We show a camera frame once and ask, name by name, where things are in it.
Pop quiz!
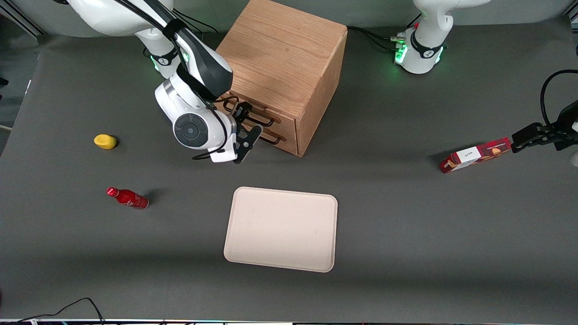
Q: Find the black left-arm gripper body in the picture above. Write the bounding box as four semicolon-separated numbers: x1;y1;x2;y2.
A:
549;100;578;152

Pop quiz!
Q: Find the black metal drawer handle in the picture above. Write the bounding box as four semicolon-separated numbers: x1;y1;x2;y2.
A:
246;120;281;146
223;96;277;128

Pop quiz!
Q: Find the wooden drawer with inside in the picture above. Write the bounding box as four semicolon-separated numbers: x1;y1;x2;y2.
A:
216;90;298;137

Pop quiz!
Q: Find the wooden lower drawer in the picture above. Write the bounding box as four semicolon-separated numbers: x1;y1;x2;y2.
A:
253;121;299;157

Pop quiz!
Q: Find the wooden drawer cabinet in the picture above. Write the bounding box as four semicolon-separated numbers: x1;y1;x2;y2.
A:
216;0;348;158

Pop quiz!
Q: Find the red tartan cookie box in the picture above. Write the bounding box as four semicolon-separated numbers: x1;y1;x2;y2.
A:
439;137;513;174

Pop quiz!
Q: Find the cream rectangular tray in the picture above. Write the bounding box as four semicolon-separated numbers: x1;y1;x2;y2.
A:
224;187;338;273

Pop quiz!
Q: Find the red bottle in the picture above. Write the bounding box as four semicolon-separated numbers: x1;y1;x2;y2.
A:
106;186;149;211

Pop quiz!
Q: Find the yellow lemon toy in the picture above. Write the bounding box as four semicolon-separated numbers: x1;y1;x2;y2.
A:
93;134;117;150

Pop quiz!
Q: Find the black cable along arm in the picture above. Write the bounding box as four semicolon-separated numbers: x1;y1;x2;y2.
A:
115;0;241;161

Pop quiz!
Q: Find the black looped gripper cable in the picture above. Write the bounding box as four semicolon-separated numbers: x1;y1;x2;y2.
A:
540;69;578;130

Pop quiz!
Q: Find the black base power cable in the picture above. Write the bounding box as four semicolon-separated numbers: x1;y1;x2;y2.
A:
173;5;220;35
346;25;406;51

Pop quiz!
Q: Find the black cable on table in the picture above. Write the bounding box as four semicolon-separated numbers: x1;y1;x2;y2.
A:
17;297;106;325

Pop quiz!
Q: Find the aluminium frame rail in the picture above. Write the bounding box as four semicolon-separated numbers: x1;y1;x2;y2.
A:
0;0;47;37

